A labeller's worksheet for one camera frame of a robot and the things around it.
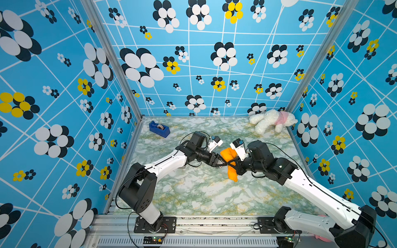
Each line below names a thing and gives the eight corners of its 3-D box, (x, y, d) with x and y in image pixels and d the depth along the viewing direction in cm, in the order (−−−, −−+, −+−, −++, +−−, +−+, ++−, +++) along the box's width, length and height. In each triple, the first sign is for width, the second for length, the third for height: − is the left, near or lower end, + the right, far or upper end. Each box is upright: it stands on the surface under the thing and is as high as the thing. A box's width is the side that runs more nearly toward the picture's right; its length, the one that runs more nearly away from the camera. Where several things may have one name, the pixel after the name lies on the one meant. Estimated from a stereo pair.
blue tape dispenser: (150, 131, 114) (147, 125, 108) (154, 126, 117) (151, 120, 111) (165, 138, 110) (163, 131, 104) (169, 133, 113) (168, 126, 107)
